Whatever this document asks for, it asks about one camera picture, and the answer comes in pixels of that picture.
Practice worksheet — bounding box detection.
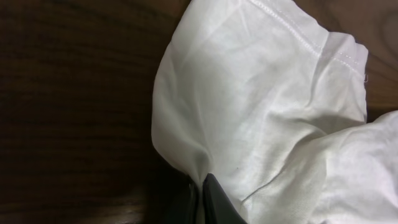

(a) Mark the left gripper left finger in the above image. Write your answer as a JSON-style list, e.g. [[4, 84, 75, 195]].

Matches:
[[177, 178, 198, 224]]

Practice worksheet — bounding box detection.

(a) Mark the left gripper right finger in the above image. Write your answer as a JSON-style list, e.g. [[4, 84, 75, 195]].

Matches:
[[203, 174, 247, 224]]

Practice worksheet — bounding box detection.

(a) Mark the white t-shirt black print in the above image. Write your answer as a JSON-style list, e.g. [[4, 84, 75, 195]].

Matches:
[[152, 0, 397, 223]]

